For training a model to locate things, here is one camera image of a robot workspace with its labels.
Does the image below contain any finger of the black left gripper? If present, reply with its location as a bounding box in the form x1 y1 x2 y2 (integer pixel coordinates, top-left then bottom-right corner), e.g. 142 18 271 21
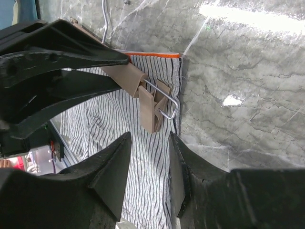
0 20 129 89
0 70 120 139

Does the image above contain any person hand in background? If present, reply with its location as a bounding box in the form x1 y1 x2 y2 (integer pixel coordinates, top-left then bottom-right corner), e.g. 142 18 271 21
0 156 25 171

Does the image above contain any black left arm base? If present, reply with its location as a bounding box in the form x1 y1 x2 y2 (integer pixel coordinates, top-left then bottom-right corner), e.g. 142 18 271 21
45 120 64 162

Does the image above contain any aluminium mounting rail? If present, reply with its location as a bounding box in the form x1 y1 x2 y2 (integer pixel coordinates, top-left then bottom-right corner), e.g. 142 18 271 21
48 120 81 167

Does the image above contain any grey striped boxer underwear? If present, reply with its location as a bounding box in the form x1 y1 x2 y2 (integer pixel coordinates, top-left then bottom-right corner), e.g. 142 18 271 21
53 52 182 229

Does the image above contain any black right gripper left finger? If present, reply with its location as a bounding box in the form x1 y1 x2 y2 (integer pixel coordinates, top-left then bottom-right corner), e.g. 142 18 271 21
0 132 132 229

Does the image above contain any beige clip hanger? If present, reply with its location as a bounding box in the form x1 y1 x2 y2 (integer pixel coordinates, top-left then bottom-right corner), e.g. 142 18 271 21
70 0 179 134

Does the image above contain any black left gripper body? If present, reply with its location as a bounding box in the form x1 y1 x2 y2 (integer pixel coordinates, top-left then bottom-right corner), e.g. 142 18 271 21
0 124 31 158

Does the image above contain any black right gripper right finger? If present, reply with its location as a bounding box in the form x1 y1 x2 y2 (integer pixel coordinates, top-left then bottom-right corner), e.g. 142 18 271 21
169 133 305 229

